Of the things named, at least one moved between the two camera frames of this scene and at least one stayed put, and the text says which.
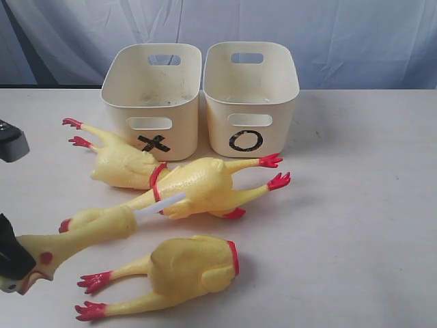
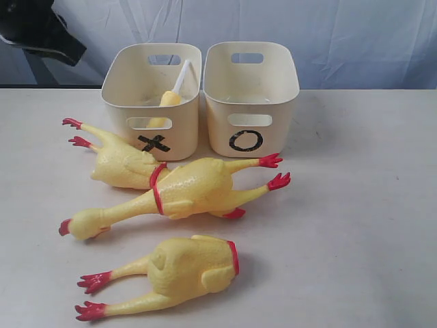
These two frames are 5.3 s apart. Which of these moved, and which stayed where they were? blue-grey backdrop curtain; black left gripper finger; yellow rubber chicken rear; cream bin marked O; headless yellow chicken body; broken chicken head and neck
Moved: broken chicken head and neck; black left gripper finger
Stayed: headless yellow chicken body; yellow rubber chicken rear; cream bin marked O; blue-grey backdrop curtain
